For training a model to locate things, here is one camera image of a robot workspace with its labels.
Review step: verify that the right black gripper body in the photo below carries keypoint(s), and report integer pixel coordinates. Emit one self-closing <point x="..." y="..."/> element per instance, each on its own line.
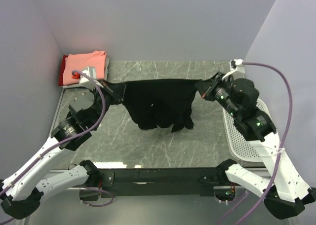
<point x="221" y="89"/>

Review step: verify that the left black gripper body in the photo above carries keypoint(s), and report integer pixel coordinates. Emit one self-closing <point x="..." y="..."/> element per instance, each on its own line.
<point x="98" y="98"/>

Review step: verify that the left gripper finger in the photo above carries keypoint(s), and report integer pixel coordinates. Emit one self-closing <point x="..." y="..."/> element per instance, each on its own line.
<point x="113" y="87"/>
<point x="114" y="95"/>

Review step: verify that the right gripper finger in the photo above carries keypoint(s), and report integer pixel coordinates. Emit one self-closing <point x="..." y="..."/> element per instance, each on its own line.
<point x="206" y="82"/>
<point x="203" y="88"/>

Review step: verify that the black t shirt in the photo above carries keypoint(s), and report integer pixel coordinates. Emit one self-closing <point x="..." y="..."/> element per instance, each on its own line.
<point x="160" y="103"/>

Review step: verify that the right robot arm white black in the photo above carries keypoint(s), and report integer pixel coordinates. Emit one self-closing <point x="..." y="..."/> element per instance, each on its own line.
<point x="286" y="193"/>

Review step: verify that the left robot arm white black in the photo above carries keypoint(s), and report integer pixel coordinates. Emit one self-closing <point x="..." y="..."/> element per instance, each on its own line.
<point x="23" y="192"/>

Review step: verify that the red folded t shirt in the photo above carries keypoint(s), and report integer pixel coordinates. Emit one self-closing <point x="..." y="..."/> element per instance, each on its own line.
<point x="62" y="68"/>

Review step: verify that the pink folded t shirt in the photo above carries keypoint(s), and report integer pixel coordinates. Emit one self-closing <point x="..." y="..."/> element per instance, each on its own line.
<point x="95" y="59"/>

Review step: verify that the white perforated plastic basket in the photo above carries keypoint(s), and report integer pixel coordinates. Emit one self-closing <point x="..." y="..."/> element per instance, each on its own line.
<point x="239" y="148"/>

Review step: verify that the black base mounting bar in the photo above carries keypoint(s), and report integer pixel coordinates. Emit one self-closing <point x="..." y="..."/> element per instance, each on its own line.
<point x="203" y="181"/>

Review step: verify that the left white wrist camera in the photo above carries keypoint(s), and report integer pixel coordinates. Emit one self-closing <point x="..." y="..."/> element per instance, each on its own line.
<point x="86" y="77"/>

